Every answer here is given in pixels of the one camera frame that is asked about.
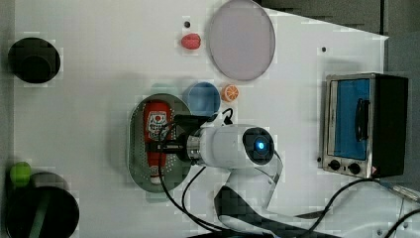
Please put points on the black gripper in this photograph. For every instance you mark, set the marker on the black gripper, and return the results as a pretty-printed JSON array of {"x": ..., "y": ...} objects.
[{"x": 185, "y": 145}]

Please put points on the red plush ketchup bottle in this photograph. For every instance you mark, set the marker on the red plush ketchup bottle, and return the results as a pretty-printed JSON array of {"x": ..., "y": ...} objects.
[{"x": 156, "y": 114}]

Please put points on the green oval strainer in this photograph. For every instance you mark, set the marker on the green oval strainer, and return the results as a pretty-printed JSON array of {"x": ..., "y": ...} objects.
[{"x": 175, "y": 171}]

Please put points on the blue bowl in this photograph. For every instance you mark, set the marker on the blue bowl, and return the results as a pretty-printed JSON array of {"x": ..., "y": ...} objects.
[{"x": 202, "y": 98}]

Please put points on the orange slice toy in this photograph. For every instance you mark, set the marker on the orange slice toy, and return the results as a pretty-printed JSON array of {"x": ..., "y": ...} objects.
[{"x": 229, "y": 93}]

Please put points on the red raspberry toy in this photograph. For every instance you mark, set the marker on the red raspberry toy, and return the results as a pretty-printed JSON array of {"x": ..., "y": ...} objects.
[{"x": 191, "y": 41}]

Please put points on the large black round base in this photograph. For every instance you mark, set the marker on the large black round base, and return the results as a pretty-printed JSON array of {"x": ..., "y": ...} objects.
[{"x": 43, "y": 208}]

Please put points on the lilac round plate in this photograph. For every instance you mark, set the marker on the lilac round plate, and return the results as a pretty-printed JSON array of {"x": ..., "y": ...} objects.
[{"x": 241, "y": 40}]

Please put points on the green ball knob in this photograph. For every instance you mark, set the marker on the green ball knob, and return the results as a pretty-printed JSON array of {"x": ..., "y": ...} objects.
[{"x": 20, "y": 174}]

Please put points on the silver toaster oven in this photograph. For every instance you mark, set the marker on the silver toaster oven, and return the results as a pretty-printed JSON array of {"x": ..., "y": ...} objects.
[{"x": 365, "y": 123}]

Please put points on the black round mount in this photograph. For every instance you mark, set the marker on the black round mount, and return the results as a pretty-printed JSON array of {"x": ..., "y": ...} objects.
[{"x": 34, "y": 60}]

